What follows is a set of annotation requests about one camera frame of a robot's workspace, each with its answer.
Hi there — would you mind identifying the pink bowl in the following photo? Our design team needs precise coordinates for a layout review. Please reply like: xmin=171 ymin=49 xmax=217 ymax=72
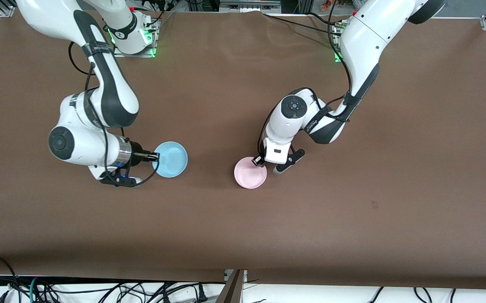
xmin=234 ymin=157 xmax=268 ymax=189

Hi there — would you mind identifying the light blue bowl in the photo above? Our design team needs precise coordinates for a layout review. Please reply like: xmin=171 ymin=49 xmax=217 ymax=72
xmin=153 ymin=141 xmax=189 ymax=178

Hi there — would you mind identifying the brown table cover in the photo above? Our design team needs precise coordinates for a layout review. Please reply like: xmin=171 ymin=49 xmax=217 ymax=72
xmin=0 ymin=9 xmax=486 ymax=291

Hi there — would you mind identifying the dark angled beam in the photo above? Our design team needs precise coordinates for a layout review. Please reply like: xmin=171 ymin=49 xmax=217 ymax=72
xmin=216 ymin=269 xmax=248 ymax=303

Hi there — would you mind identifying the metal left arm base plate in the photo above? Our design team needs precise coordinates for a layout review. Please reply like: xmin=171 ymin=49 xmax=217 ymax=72
xmin=333 ymin=21 xmax=344 ymax=64

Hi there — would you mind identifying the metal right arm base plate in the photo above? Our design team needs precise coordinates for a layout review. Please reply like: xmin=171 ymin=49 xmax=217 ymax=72
xmin=112 ymin=19 xmax=158 ymax=58

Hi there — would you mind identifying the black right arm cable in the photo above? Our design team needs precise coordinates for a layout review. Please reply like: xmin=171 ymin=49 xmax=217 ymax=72
xmin=68 ymin=40 xmax=160 ymax=186

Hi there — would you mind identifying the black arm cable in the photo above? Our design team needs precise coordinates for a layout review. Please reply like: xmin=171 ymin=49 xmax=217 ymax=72
xmin=68 ymin=40 xmax=160 ymax=186
xmin=259 ymin=0 xmax=353 ymax=162

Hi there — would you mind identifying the long black table cable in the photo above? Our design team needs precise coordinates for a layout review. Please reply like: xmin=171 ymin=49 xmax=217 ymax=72
xmin=263 ymin=14 xmax=344 ymax=37

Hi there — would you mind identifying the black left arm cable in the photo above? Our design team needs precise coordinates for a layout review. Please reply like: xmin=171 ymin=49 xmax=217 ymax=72
xmin=259 ymin=0 xmax=353 ymax=162

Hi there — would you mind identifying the teal cable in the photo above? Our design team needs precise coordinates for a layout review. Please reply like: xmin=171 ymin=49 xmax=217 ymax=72
xmin=28 ymin=276 xmax=39 ymax=303

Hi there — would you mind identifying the short black table cable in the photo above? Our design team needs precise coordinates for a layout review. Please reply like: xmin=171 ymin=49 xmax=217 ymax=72
xmin=308 ymin=12 xmax=341 ymax=27

